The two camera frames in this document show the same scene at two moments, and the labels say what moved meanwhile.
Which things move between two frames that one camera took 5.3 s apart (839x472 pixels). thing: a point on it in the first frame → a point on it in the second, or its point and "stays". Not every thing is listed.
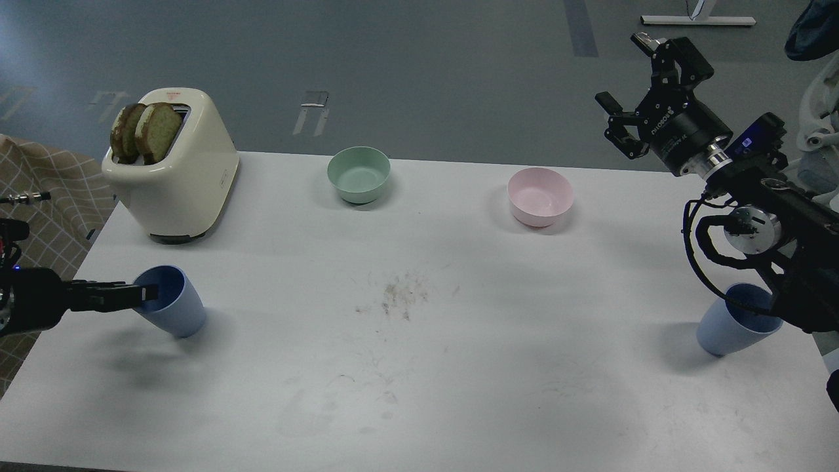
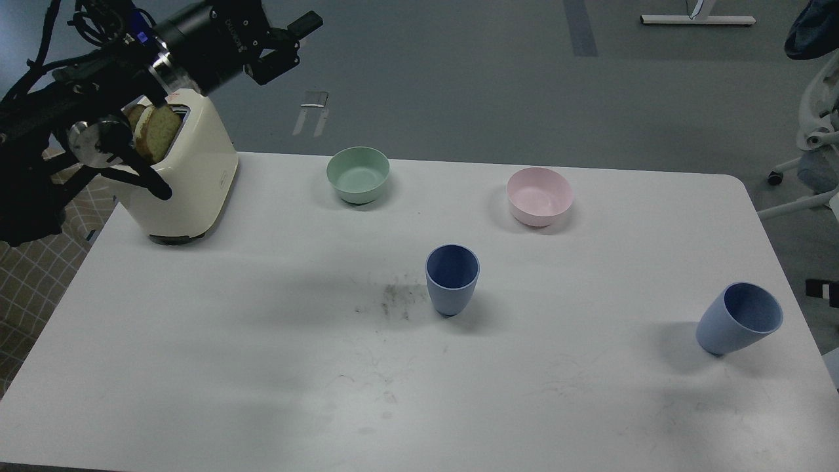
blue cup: x=725 y=326 stays
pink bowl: x=538 y=196 stays
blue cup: x=179 y=307 → x=452 y=271
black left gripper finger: x=148 y=294 → x=212 y=40
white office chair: x=817 y=174 stays
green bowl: x=358 y=173 stays
